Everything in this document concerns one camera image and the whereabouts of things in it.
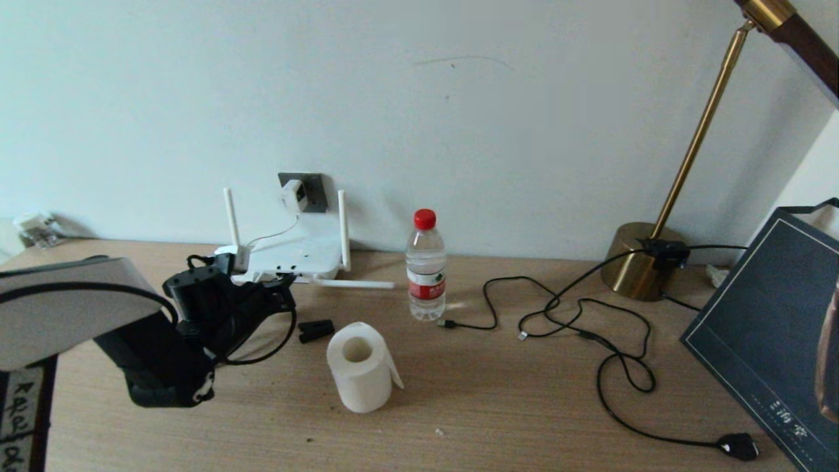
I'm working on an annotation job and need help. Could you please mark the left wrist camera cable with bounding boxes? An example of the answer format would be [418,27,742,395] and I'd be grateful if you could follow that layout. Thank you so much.
[186,254,298,366]

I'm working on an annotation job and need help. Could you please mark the small black clip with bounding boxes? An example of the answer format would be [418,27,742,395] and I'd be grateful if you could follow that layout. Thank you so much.
[298,319,336,344]

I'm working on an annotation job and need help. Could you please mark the white wifi router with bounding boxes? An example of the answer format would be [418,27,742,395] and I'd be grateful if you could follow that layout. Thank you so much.
[223,189,396,290]

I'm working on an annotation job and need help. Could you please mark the thin black usb cable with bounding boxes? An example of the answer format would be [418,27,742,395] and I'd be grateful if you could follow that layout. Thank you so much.
[439,249,656,330]

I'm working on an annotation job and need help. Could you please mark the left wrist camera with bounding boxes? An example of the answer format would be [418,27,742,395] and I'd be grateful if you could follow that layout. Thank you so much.
[214,245,250,272]

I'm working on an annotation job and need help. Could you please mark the white toilet paper roll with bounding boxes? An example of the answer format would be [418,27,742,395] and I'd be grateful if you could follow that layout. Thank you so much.
[326,321,405,414]

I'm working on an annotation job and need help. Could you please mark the brass desk lamp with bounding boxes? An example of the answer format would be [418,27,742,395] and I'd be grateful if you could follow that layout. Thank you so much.
[600,0,839,302]

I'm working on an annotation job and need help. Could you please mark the grey wall socket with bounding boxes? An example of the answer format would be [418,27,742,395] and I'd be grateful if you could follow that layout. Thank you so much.
[278,173,328,214]

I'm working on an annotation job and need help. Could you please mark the white power adapter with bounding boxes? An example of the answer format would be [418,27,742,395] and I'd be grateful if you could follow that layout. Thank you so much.
[281,180,309,214]

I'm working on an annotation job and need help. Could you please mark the dark blue paper bag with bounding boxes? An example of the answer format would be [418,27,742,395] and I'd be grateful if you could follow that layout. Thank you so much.
[682,199,839,472]

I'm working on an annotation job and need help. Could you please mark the black lamp power cord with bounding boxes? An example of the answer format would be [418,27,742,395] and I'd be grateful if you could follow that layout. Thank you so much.
[661,245,749,312]
[517,298,761,462]

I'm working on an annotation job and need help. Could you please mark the clear water bottle red cap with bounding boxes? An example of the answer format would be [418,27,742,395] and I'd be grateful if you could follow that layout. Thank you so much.
[406,209,448,322]

